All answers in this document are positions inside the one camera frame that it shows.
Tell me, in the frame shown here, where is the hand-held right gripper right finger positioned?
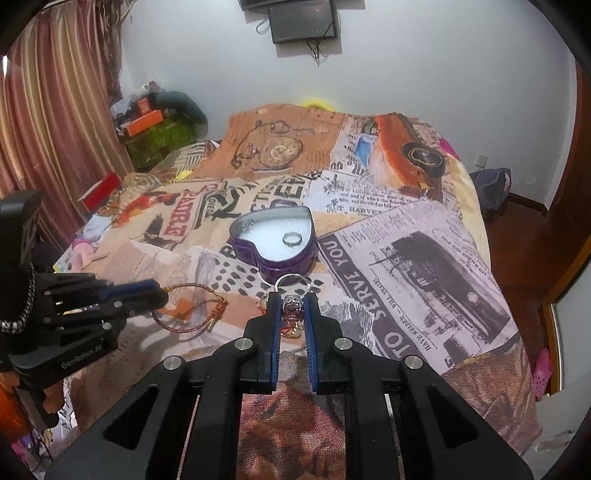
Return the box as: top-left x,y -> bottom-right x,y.
303,292 -> 539,480

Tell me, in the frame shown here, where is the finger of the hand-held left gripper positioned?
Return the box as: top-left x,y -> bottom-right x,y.
111,288 -> 170,320
95,280 -> 161,301

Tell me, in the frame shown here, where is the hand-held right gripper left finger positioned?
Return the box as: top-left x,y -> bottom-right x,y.
44,294 -> 282,480

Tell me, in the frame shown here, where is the silver ring purple bead charm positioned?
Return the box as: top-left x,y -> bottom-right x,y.
276,274 -> 312,340

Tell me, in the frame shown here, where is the red cord bracelet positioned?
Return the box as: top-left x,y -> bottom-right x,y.
151,283 -> 230,334

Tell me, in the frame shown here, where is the purple heart-shaped tin box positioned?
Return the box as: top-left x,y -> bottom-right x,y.
230,206 -> 318,283

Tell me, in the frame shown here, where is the person's left hand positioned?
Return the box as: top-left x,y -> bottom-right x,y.
42,377 -> 66,418

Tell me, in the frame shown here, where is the pink toy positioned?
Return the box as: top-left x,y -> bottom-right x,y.
70,239 -> 95,272

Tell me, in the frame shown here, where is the red box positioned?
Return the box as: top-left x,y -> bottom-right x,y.
78,173 -> 123,214

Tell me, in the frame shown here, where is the printed blanket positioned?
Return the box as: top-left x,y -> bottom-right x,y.
46,102 -> 544,480

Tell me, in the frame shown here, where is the green box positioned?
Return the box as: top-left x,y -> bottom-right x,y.
124,117 -> 199,169

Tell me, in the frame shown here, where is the orange box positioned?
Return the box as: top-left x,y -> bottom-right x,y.
124,109 -> 163,137

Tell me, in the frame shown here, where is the dark green cushion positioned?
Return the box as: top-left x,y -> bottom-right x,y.
154,90 -> 208,124

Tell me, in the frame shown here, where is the striped pink curtain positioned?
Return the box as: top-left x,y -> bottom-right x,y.
0,0 -> 139,238

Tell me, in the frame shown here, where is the pink clog shoe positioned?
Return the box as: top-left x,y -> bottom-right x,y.
533,348 -> 553,400

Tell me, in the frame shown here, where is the dark backpack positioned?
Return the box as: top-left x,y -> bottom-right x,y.
470,168 -> 513,214

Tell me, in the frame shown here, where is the wooden door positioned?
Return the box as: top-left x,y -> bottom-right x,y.
540,58 -> 591,398

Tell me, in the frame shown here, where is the braided wrist strap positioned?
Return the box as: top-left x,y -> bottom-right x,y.
0,263 -> 38,336

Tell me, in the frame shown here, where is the black cable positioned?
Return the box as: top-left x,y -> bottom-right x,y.
302,38 -> 334,68

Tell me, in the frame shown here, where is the black wall monitor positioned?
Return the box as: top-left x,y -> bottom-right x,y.
267,0 -> 341,45

